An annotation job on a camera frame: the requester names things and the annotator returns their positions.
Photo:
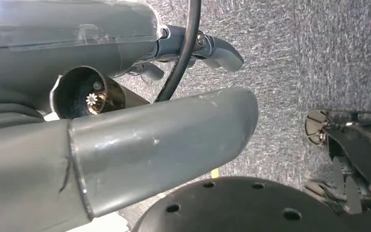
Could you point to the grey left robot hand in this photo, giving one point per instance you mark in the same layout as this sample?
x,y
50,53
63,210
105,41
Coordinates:
x,y
124,144

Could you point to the yellow floor tape mark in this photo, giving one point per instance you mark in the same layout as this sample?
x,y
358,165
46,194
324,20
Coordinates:
x,y
215,173

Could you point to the ribbed grey left arm sleeve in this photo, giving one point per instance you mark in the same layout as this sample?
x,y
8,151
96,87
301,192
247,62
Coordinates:
x,y
6,118

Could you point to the black round base with holes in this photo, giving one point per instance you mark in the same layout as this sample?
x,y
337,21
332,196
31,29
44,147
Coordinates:
x,y
252,208

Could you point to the black wheeled frame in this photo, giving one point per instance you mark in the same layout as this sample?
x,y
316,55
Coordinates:
x,y
358,150

